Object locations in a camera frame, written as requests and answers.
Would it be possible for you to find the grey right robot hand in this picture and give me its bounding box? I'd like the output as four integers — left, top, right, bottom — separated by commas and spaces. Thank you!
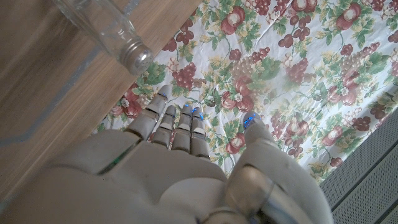
0, 84, 335, 224

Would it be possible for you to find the clear glass salt shaker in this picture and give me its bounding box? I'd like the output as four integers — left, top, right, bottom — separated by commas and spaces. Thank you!
52, 0, 154, 76

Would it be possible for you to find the floral fruit print backdrop cloth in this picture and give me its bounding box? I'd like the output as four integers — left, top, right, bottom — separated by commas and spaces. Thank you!
91, 0, 398, 184

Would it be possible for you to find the grey perforated panel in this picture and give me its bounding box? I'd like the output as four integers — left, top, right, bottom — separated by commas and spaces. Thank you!
320, 108, 398, 224

